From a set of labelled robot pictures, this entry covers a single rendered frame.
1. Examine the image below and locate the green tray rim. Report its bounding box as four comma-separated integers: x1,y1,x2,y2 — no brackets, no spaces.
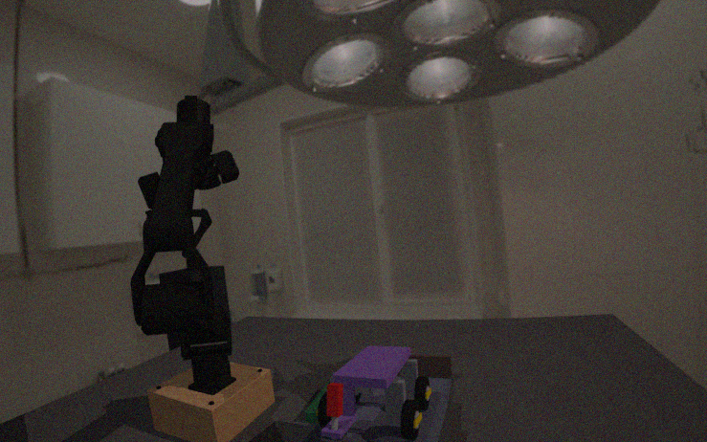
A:
304,382,330,424

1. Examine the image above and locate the red-headed pin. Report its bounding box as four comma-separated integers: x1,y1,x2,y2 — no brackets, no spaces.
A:
326,383,343,431

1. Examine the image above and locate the purple wheeled trolley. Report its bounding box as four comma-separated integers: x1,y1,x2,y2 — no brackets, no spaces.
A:
316,345,431,440

